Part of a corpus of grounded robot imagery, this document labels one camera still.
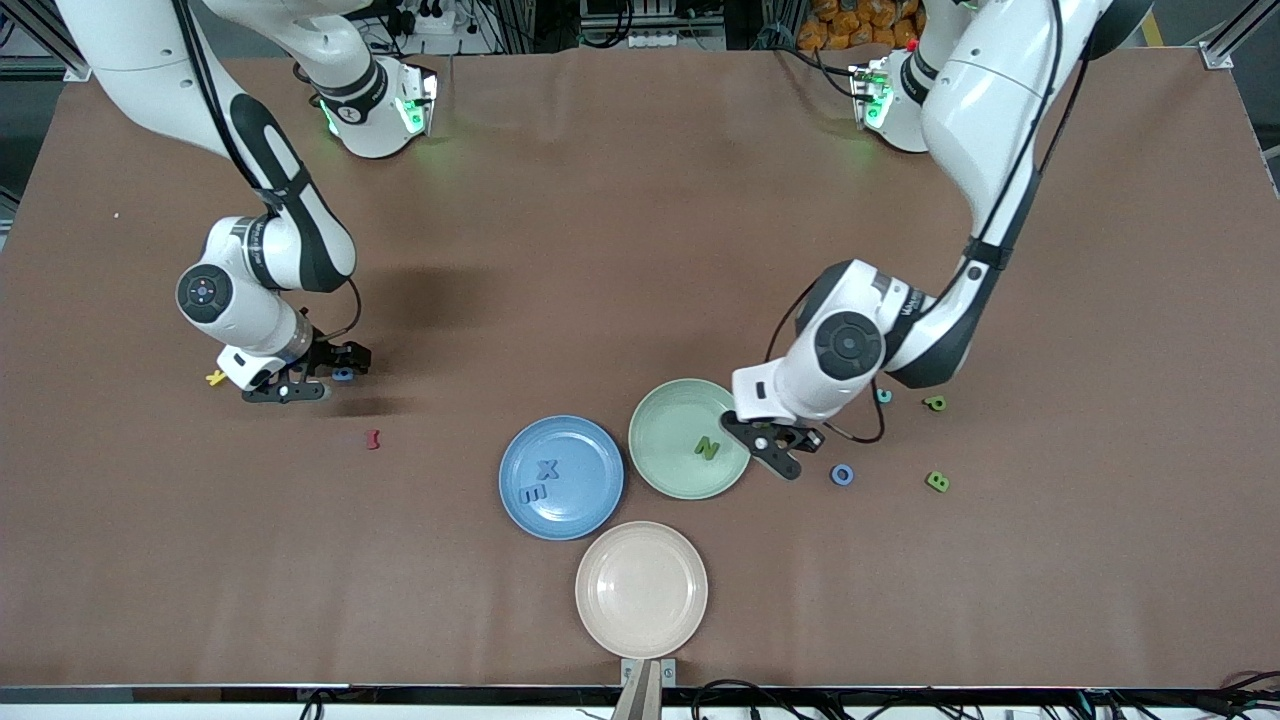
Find white power strip black plugs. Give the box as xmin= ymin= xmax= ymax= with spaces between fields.
xmin=385 ymin=0 xmax=456 ymax=37

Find beige plate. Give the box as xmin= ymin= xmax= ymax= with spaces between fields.
xmin=575 ymin=520 xmax=709 ymax=660

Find aluminium frame post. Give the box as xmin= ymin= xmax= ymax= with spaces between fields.
xmin=1198 ymin=0 xmax=1280 ymax=71
xmin=0 ymin=0 xmax=96 ymax=83

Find black base cable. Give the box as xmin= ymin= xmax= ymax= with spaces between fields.
xmin=775 ymin=40 xmax=863 ymax=97

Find blue plate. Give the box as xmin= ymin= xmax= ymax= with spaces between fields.
xmin=499 ymin=415 xmax=625 ymax=542

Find bag of orange items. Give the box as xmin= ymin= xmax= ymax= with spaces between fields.
xmin=797 ymin=0 xmax=926 ymax=51

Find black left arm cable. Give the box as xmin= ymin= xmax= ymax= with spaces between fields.
xmin=765 ymin=0 xmax=1091 ymax=445

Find green plate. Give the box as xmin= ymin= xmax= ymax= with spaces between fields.
xmin=628 ymin=378 xmax=754 ymax=501

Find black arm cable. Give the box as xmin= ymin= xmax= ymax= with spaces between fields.
xmin=170 ymin=0 xmax=363 ymax=346
xmin=765 ymin=0 xmax=1091 ymax=445

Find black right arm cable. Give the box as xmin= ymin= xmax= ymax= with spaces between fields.
xmin=170 ymin=0 xmax=363 ymax=346

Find grey metal bracket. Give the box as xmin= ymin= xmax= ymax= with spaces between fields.
xmin=620 ymin=657 xmax=678 ymax=720

